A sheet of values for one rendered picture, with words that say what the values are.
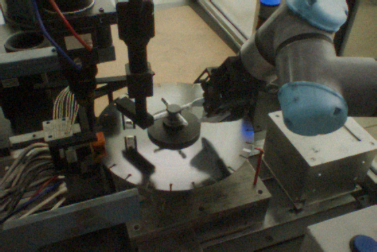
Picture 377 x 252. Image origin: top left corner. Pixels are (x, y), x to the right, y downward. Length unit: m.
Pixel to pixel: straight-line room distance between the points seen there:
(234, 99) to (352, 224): 0.31
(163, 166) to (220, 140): 0.13
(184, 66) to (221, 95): 0.72
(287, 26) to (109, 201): 0.37
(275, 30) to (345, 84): 0.12
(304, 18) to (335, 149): 0.44
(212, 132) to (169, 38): 0.78
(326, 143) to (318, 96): 0.45
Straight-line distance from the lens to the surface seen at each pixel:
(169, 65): 1.38
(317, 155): 0.88
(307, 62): 0.50
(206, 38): 1.54
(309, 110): 0.47
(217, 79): 0.66
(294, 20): 0.54
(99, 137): 0.78
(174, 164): 0.75
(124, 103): 0.76
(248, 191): 0.85
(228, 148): 0.78
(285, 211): 0.95
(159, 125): 0.81
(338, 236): 0.77
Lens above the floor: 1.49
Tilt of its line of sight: 41 degrees down
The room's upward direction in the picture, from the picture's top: 1 degrees clockwise
